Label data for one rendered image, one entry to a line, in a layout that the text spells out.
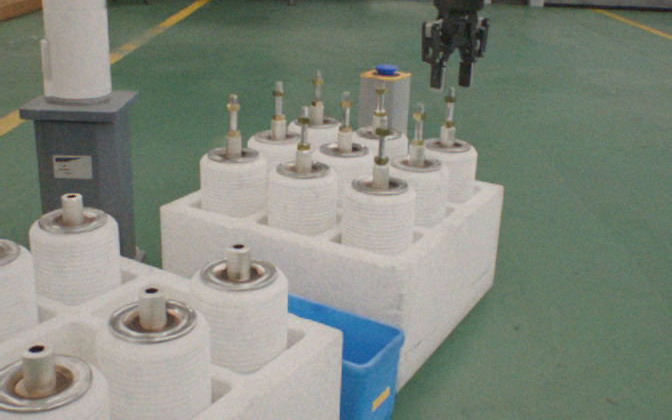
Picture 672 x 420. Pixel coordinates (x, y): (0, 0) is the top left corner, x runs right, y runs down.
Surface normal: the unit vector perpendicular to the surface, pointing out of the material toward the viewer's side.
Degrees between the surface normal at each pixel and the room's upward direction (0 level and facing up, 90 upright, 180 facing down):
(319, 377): 90
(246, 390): 0
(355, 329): 88
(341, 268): 90
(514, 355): 0
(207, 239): 90
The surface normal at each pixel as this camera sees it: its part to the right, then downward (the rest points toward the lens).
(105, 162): 0.70, 0.26
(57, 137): 0.04, 0.34
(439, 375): 0.04, -0.94
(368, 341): -0.51, 0.24
